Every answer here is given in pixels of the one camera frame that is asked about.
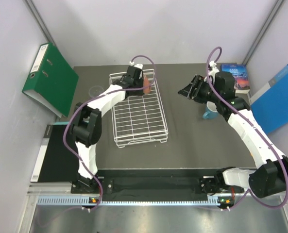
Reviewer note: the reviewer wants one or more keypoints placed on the clear faceted plastic cup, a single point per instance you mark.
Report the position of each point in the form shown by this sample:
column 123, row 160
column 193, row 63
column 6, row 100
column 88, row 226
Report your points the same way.
column 95, row 91

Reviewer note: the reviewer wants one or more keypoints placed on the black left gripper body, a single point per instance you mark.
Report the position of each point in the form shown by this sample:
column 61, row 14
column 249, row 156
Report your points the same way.
column 139, row 83

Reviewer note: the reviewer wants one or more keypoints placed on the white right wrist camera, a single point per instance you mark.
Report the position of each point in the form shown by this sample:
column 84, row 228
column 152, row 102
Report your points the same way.
column 212, row 69

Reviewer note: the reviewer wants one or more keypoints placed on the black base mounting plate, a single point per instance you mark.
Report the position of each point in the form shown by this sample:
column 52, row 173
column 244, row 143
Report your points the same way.
column 149, row 188

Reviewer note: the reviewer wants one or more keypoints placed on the orange mug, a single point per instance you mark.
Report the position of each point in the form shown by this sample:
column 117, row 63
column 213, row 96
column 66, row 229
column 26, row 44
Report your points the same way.
column 146, row 85

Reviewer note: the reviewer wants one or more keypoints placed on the blue folder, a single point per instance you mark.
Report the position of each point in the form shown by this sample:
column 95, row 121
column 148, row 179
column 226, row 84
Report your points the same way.
column 270, row 104

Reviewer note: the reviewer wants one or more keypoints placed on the green lever arch binder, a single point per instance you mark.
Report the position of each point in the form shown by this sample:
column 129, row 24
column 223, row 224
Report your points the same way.
column 51, row 81

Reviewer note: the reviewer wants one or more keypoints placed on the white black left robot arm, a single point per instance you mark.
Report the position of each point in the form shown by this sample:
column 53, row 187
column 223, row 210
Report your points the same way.
column 86, row 128

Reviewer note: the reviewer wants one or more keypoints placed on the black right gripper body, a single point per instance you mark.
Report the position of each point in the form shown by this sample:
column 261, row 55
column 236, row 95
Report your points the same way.
column 204, row 91

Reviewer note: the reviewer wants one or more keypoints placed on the aluminium frame rail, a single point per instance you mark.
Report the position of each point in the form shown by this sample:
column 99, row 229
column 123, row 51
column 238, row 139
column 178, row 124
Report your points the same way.
column 51, row 189

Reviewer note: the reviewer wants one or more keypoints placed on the white wire dish rack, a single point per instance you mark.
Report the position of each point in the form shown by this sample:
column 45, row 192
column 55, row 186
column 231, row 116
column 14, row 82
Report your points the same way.
column 140, row 119

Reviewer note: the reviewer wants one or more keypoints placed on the black notebook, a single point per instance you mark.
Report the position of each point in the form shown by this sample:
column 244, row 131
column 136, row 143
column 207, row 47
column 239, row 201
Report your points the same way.
column 54, row 163

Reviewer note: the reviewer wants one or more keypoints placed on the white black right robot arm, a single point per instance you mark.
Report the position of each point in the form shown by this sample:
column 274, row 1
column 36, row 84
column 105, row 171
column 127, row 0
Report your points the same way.
column 271, row 174

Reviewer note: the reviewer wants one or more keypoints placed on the Jane Eyre paperback book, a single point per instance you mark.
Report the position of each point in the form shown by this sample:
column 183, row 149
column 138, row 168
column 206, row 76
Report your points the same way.
column 240, row 74

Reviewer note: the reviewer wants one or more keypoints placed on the teal mug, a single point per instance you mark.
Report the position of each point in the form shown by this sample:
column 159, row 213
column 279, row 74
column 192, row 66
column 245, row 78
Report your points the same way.
column 210, row 111

